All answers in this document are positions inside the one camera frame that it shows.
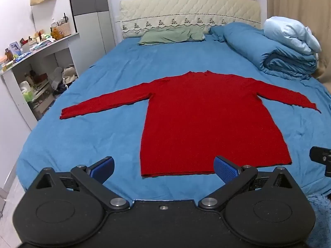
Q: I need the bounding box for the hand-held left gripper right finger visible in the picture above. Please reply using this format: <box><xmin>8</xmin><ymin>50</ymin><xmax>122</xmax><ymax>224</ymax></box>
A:
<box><xmin>198</xmin><ymin>156</ymin><xmax>302</xmax><ymax>211</ymax></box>

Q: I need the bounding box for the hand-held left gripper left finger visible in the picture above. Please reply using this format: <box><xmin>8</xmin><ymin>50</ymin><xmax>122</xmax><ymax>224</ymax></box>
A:
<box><xmin>28</xmin><ymin>156</ymin><xmax>129</xmax><ymax>211</ymax></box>

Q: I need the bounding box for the red knit sweater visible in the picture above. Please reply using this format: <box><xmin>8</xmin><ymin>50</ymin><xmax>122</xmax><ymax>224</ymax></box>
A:
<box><xmin>60</xmin><ymin>70</ymin><xmax>321</xmax><ymax>178</ymax></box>

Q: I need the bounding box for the blue fluffy rug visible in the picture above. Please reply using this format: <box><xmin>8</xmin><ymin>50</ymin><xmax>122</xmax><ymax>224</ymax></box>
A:
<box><xmin>306</xmin><ymin>191</ymin><xmax>331</xmax><ymax>248</ymax></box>

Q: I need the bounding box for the bed with blue sheet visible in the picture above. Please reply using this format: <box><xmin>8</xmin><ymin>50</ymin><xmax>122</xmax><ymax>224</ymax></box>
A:
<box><xmin>16</xmin><ymin>22</ymin><xmax>331</xmax><ymax>202</ymax></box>

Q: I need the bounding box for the beige cloth bag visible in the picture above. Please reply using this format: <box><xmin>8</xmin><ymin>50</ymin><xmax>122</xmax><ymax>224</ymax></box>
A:
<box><xmin>63</xmin><ymin>67</ymin><xmax>79</xmax><ymax>84</ymax></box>

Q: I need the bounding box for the white plastic bag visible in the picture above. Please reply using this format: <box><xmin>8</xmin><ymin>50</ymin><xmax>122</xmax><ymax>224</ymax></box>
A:
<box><xmin>49</xmin><ymin>67</ymin><xmax>64</xmax><ymax>89</ymax></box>

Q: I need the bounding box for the rolled blue duvet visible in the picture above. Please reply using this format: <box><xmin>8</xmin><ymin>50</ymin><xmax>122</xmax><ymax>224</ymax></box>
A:
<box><xmin>209</xmin><ymin>22</ymin><xmax>318</xmax><ymax>80</ymax></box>

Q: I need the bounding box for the light blue pillow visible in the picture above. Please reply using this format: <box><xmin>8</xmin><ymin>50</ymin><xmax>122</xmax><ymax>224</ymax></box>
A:
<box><xmin>264</xmin><ymin>16</ymin><xmax>322</xmax><ymax>55</ymax></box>

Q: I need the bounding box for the white desk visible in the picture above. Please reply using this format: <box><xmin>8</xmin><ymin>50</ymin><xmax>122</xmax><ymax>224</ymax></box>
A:
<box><xmin>0</xmin><ymin>32</ymin><xmax>80</xmax><ymax>130</ymax></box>

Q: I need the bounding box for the blue wipes packet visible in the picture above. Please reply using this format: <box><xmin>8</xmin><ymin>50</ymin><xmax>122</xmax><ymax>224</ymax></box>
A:
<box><xmin>15</xmin><ymin>52</ymin><xmax>32</xmax><ymax>62</ymax></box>

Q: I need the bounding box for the small brown teddy bear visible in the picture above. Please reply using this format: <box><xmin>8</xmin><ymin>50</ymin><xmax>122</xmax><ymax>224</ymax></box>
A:
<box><xmin>51</xmin><ymin>27</ymin><xmax>64</xmax><ymax>41</ymax></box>

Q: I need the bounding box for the green pillow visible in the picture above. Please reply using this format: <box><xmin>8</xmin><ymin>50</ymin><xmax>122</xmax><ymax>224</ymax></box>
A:
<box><xmin>138</xmin><ymin>26</ymin><xmax>206</xmax><ymax>46</ymax></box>

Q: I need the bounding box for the wicker basket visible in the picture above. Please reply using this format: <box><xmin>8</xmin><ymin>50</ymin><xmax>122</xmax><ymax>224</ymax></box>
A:
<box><xmin>55</xmin><ymin>22</ymin><xmax>71</xmax><ymax>37</ymax></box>

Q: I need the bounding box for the beige curtain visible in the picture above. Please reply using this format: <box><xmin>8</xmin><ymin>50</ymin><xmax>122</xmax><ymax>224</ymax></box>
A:
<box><xmin>266</xmin><ymin>0</ymin><xmax>331</xmax><ymax>83</ymax></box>

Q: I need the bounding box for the cream quilted headboard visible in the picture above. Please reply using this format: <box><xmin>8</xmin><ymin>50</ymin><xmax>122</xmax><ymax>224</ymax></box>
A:
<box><xmin>119</xmin><ymin>0</ymin><xmax>261</xmax><ymax>40</ymax></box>

